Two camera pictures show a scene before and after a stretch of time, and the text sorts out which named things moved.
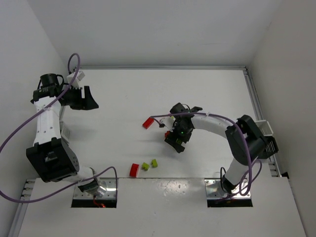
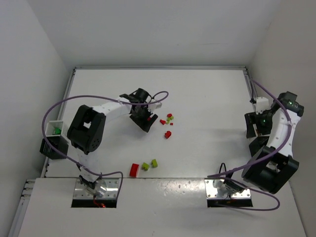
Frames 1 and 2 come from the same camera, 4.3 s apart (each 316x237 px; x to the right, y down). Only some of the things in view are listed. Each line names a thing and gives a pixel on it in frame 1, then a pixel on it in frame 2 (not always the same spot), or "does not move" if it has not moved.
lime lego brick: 154,163 does not move
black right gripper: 175,142 to 253,125
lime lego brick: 145,166 does not move
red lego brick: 168,133 does not move
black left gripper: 80,97 to 142,118
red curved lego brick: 134,170 does not move
